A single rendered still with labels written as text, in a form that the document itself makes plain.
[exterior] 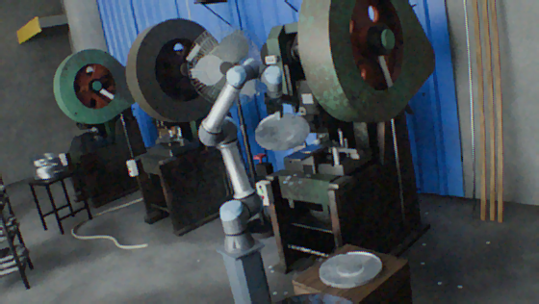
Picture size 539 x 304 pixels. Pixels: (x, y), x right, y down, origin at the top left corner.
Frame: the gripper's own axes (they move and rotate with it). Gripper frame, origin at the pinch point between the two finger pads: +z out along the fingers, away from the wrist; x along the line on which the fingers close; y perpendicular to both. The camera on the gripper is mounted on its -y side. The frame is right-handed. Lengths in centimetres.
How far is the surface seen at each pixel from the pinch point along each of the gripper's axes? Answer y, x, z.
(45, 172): 221, -123, 182
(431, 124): -123, -31, 94
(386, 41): -56, -10, -30
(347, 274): -11, 82, 14
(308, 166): -12.6, 10.8, 38.4
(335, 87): -23.8, 9.9, -28.2
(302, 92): -18.1, -24.0, 15.3
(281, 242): 10, 37, 79
